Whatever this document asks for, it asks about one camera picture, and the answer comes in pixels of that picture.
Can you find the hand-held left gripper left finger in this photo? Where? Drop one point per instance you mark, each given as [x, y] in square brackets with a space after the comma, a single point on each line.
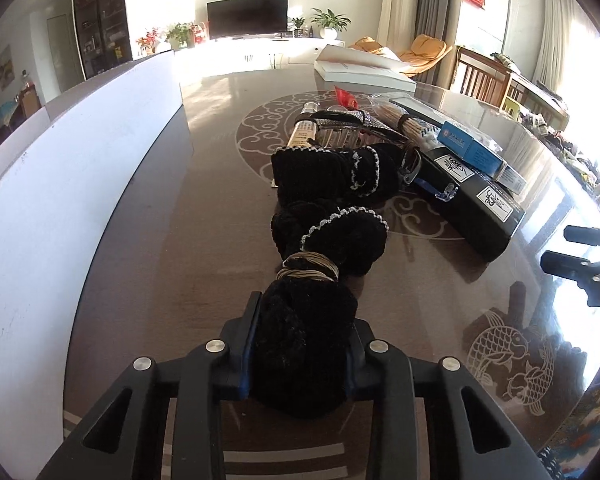
[244, 360]

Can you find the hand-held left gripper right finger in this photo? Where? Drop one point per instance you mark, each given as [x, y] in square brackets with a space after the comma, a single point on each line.
[354, 370]

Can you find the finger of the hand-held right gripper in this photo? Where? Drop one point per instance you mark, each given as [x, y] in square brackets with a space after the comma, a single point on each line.
[582, 237]
[562, 262]

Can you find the black knit scarf silver trim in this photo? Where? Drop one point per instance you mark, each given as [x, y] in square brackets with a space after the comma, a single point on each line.
[305, 330]

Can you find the small white box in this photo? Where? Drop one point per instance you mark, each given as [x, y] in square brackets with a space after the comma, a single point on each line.
[511, 179]

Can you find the black box with white labels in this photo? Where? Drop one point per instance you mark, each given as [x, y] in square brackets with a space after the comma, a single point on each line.
[480, 210]

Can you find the cluttered wooden sideboard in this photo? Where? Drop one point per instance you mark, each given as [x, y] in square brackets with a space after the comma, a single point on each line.
[555, 120]

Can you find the patterned colourful cloth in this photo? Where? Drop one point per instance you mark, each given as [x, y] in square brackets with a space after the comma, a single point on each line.
[577, 430]

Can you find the blue cardboard box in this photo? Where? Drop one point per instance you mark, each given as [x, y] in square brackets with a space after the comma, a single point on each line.
[472, 147]

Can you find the grey package in plastic bag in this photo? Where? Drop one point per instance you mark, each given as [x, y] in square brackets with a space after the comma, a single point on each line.
[460, 112]

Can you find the bag of cotton balls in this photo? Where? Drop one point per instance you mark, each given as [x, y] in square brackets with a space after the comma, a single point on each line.
[427, 134]

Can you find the wooden chair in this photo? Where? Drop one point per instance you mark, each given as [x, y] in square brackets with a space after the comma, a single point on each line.
[480, 72]

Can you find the sheer white window curtain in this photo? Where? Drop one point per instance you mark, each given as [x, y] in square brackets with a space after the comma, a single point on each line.
[555, 35]

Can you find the small clear capped bottle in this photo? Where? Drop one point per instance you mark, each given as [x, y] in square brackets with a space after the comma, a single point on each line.
[304, 130]

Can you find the orange lounge chair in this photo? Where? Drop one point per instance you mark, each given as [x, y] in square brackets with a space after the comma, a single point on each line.
[425, 50]

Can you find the white board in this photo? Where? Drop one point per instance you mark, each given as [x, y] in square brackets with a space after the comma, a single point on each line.
[55, 200]

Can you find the red packet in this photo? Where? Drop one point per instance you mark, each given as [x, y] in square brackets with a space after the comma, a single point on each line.
[346, 99]

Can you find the grey curtain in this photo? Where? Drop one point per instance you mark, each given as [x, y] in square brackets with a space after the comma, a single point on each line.
[432, 5]

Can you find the white cardboard box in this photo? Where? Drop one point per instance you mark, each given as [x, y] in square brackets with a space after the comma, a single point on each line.
[360, 67]

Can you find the white television cabinet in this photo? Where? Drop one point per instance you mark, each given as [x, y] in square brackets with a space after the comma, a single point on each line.
[250, 52]

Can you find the potted plant in white pot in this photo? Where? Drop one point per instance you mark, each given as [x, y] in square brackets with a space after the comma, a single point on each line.
[330, 22]

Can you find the leafy green potted plant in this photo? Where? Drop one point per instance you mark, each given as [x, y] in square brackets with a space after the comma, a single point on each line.
[180, 34]

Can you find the red flower arrangement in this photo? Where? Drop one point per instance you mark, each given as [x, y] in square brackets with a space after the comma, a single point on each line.
[147, 40]

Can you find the small potted plant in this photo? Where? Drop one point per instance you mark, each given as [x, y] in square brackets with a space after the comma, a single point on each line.
[297, 25]

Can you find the chair with blue cloth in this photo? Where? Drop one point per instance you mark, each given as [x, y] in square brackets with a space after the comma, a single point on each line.
[15, 107]

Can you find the black television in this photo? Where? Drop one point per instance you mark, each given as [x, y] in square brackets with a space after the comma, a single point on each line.
[247, 17]

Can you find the white door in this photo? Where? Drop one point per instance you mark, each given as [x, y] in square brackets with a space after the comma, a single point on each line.
[62, 57]

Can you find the dark display cabinet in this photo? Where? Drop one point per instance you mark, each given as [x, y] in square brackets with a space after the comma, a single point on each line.
[102, 15]

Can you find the framed wall picture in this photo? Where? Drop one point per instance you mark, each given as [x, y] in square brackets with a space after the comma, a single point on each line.
[4, 67]

